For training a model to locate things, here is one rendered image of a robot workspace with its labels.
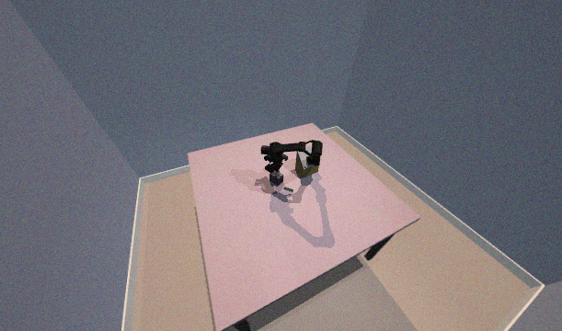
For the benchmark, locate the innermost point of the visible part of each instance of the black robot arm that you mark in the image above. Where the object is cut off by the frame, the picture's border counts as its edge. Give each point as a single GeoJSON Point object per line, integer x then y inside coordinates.
{"type": "Point", "coordinates": [277, 149]}

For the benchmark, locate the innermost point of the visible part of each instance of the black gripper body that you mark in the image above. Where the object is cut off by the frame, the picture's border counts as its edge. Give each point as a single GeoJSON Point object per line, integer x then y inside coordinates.
{"type": "Point", "coordinates": [275, 162]}

